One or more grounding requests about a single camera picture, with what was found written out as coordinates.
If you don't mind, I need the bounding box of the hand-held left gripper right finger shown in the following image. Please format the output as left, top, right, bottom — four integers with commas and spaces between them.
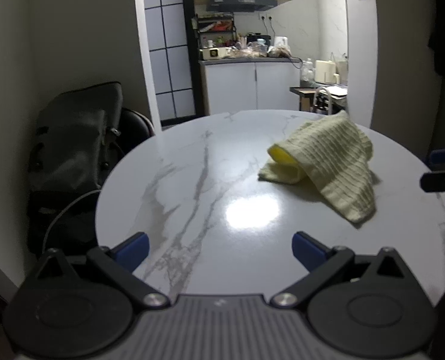
270, 231, 420, 310

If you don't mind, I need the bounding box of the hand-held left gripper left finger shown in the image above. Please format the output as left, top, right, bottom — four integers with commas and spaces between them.
23, 232, 171, 311

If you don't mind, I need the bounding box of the pale yellow ribbed towel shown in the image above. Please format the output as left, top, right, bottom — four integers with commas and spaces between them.
258, 110, 377, 229

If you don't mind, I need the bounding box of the black chair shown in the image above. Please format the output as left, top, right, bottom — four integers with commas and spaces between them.
119, 107, 155, 158

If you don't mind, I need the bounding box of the dark grey backpack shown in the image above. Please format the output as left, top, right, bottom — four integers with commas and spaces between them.
27, 81, 125, 256

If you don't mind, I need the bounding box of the white paper bag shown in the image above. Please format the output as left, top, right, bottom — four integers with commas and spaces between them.
335, 54, 348, 85

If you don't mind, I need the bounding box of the cream countertop appliance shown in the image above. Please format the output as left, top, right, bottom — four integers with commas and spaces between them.
315, 59, 337, 84

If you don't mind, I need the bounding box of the wooden side table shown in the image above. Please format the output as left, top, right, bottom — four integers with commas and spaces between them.
290, 85, 348, 112

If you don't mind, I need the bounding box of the black framed glass sliding door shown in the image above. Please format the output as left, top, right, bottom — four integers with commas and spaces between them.
143, 0, 197, 126

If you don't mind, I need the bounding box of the white kitchen base cabinet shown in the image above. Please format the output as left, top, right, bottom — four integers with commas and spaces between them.
199, 59, 302, 117

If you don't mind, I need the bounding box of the black spice rack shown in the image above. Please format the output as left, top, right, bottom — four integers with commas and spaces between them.
191, 13, 237, 49

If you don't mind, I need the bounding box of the black range hood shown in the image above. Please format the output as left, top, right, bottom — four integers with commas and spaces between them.
206, 0, 279, 13

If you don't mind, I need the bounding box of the white cable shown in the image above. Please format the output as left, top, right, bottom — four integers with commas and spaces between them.
42, 189, 103, 256

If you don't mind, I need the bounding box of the white metal frame stool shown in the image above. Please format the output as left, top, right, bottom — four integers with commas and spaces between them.
312, 86, 334, 115

